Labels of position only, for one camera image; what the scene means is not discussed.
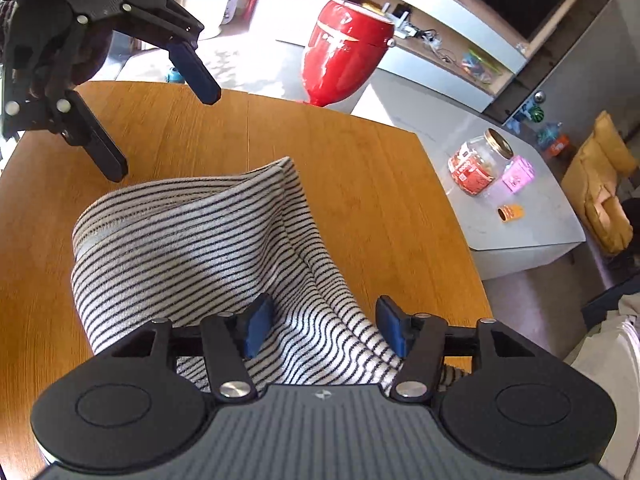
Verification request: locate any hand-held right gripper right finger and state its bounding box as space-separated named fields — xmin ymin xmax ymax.
xmin=376 ymin=295 xmax=537 ymax=404

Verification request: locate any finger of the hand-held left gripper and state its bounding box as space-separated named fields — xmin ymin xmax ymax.
xmin=112 ymin=0 xmax=222 ymax=106
xmin=2 ymin=0 xmax=129 ymax=184

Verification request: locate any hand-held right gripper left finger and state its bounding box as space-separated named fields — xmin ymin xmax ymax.
xmin=111 ymin=294 xmax=275 ymax=403

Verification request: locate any striped long-sleeve shirt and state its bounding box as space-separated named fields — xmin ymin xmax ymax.
xmin=70 ymin=156 xmax=472 ymax=397

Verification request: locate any white coffee table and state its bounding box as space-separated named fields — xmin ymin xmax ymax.
xmin=350 ymin=82 xmax=587 ymax=281

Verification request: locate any red stool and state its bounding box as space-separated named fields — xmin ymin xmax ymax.
xmin=301 ymin=0 xmax=397 ymax=109

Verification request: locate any glass jar with red label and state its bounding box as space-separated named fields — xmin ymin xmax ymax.
xmin=448 ymin=128 xmax=515 ymax=197

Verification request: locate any pink box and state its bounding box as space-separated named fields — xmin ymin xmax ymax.
xmin=501 ymin=157 xmax=536 ymax=194

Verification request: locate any blue water bottle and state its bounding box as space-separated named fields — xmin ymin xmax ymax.
xmin=537 ymin=122 xmax=564 ymax=147

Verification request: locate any white television cabinet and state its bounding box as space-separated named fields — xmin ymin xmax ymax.
xmin=344 ymin=0 xmax=640 ymax=127

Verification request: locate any yellow armchair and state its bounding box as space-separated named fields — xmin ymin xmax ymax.
xmin=560 ymin=110 xmax=639 ymax=257

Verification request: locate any clear plastic storage box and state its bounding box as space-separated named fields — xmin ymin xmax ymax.
xmin=459 ymin=49 xmax=502 ymax=82

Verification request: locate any power strip with cables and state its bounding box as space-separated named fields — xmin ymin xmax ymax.
xmin=389 ymin=4 xmax=453 ymax=62

